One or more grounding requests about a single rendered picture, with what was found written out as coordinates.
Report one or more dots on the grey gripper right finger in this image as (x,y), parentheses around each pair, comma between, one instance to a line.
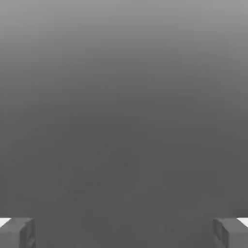
(232,233)

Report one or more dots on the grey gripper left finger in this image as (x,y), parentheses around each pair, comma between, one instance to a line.
(14,233)

